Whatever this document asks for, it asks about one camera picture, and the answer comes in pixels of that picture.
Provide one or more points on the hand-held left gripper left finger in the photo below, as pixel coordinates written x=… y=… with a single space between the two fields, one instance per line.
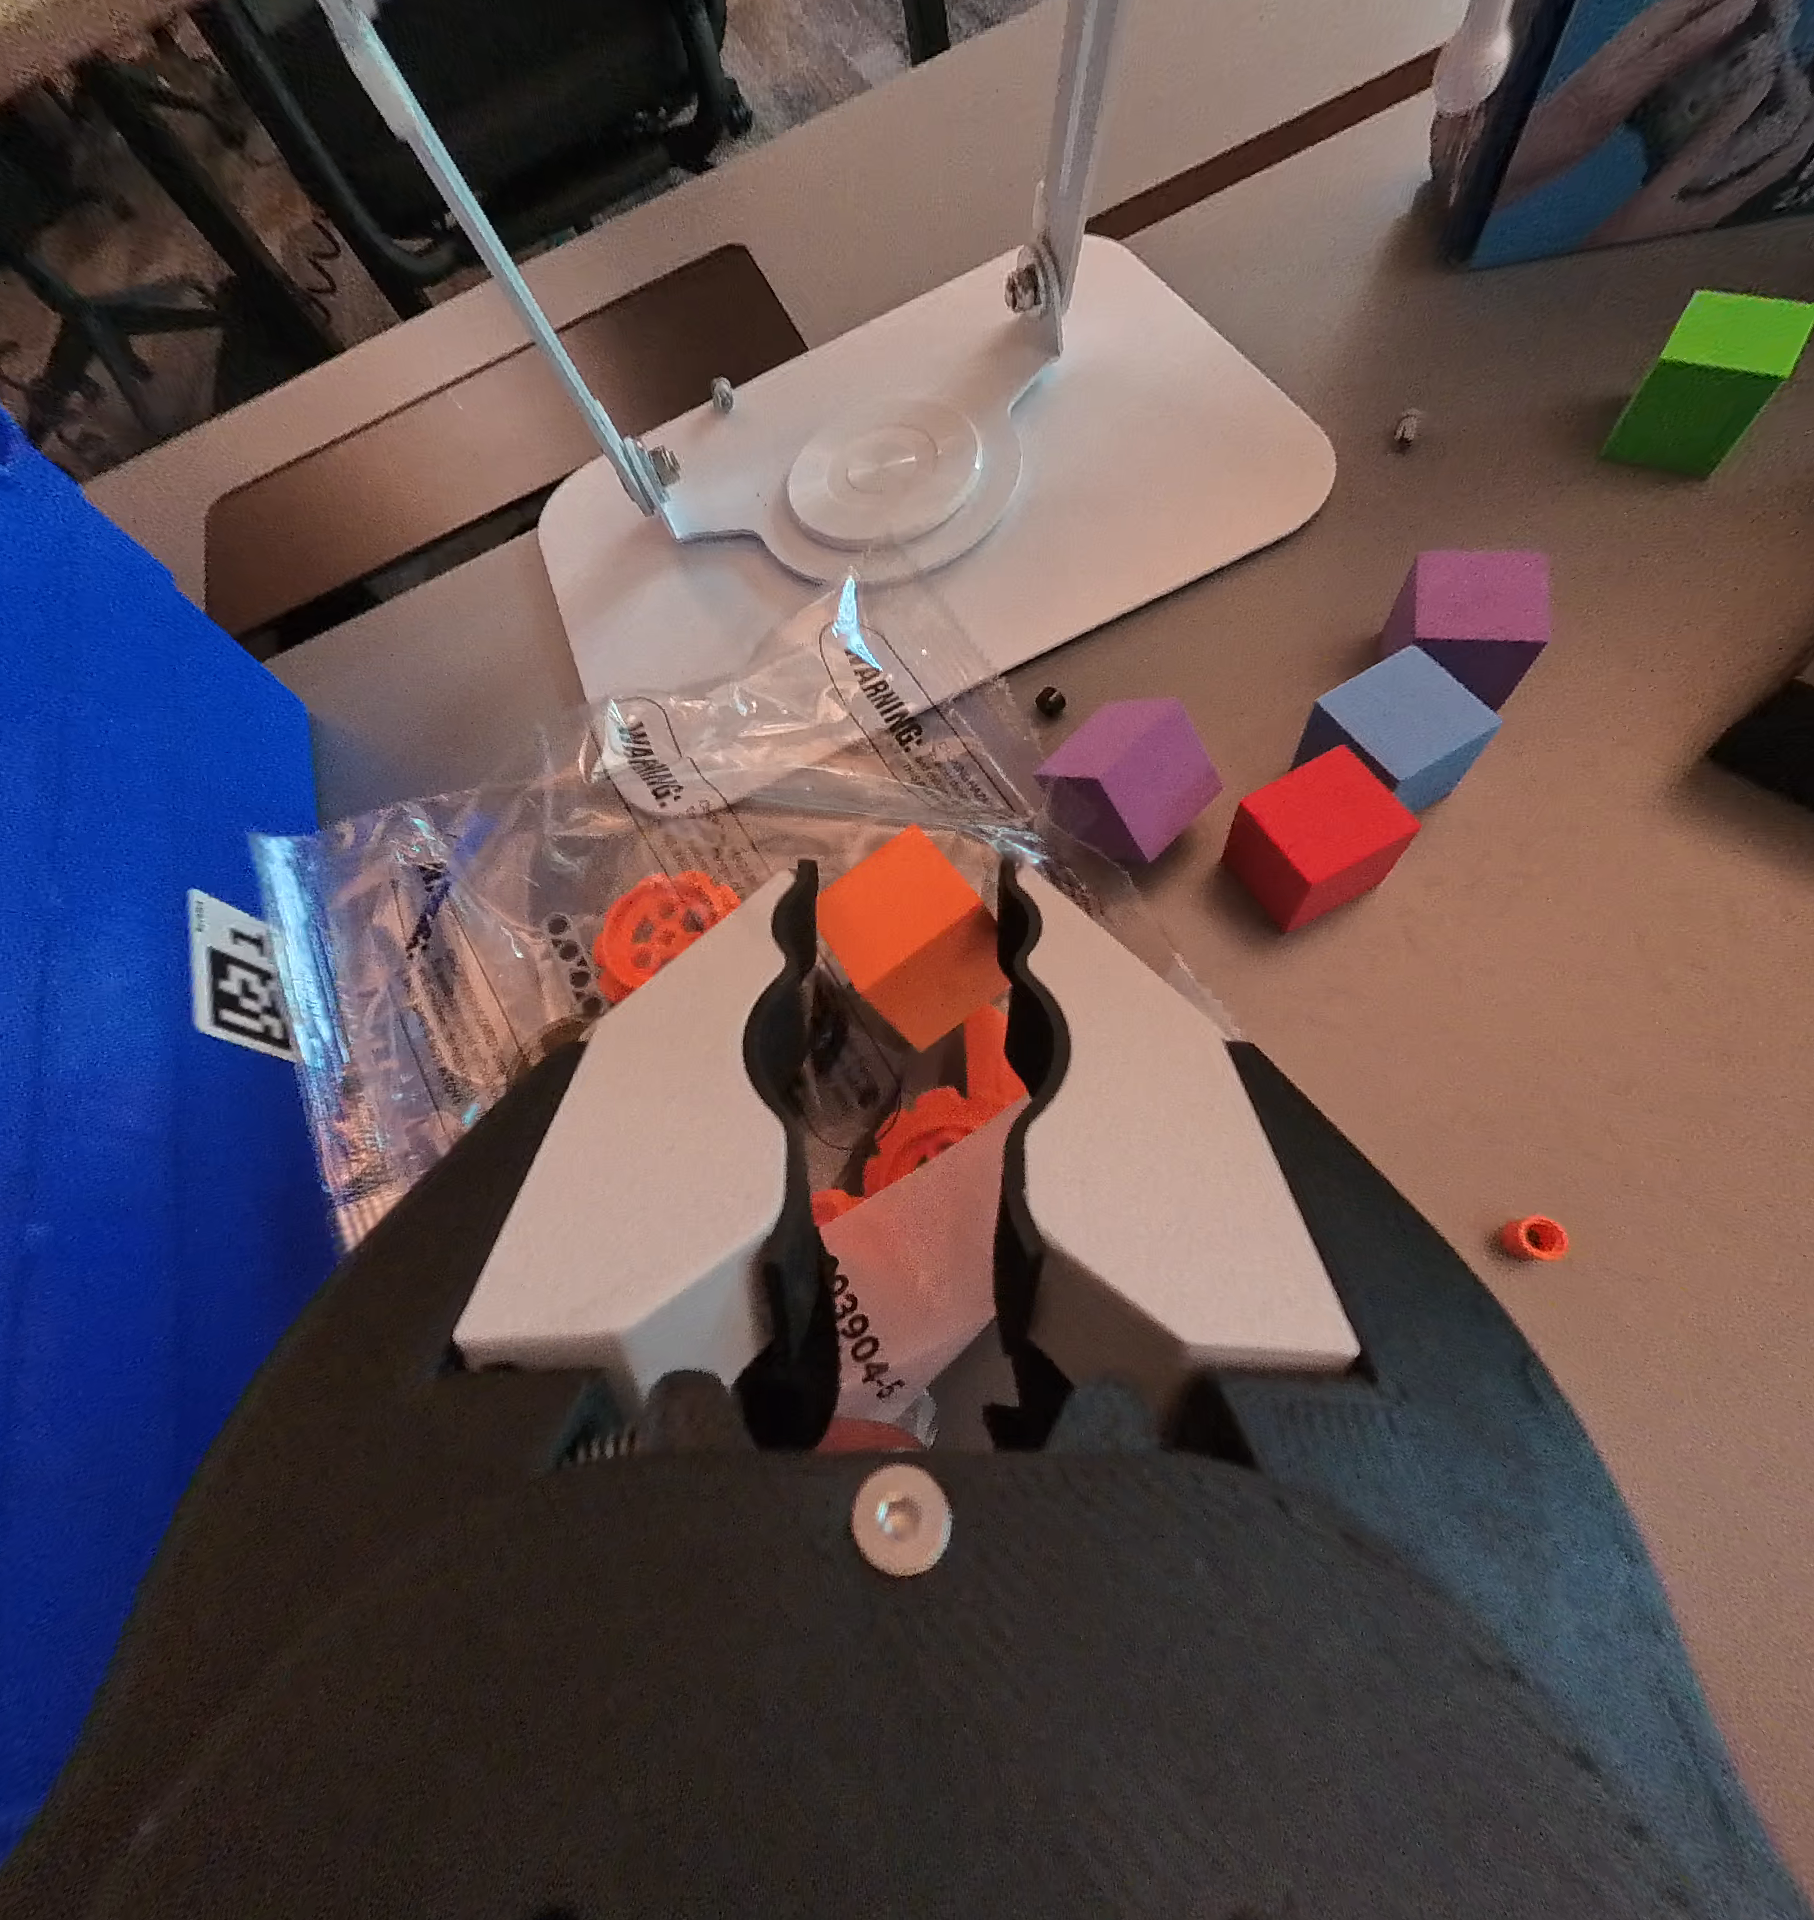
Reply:
x=620 y=1202

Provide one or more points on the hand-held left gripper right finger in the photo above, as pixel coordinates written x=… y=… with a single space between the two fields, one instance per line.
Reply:
x=1194 y=1202

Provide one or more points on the red foam cube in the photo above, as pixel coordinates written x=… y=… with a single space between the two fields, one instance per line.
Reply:
x=1322 y=830

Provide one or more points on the orange foam cube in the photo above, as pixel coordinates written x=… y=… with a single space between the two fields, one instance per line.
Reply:
x=907 y=928

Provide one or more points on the purple foam cube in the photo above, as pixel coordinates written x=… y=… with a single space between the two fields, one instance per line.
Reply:
x=1130 y=782
x=1470 y=616

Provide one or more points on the blue foam cube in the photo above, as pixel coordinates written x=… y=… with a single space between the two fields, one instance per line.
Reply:
x=1394 y=734

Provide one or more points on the green foam cube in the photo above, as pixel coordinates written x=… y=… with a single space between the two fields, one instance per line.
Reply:
x=1718 y=382

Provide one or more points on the clear printed plastic bag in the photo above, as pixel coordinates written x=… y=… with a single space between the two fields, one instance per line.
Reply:
x=727 y=723

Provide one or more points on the blue plastic bin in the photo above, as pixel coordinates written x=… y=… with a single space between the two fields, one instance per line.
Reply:
x=97 y=1048

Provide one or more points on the white book stand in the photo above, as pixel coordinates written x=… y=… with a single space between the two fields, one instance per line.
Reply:
x=1146 y=448

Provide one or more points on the black perforated building plate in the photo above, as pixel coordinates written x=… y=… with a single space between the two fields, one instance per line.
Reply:
x=1809 y=751

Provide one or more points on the black office chair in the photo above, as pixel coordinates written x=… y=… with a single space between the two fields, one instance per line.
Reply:
x=548 y=91

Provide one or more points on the blue toy robot box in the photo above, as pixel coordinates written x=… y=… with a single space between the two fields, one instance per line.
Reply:
x=1639 y=133

